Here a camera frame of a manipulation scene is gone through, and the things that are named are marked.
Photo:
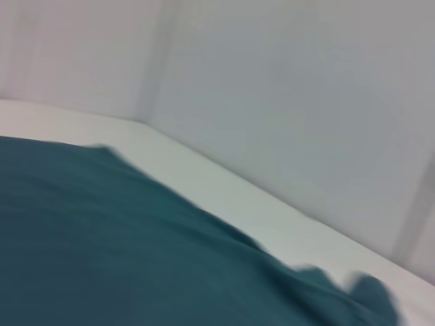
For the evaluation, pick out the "teal blue shirt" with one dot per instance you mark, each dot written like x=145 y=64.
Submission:
x=102 y=237

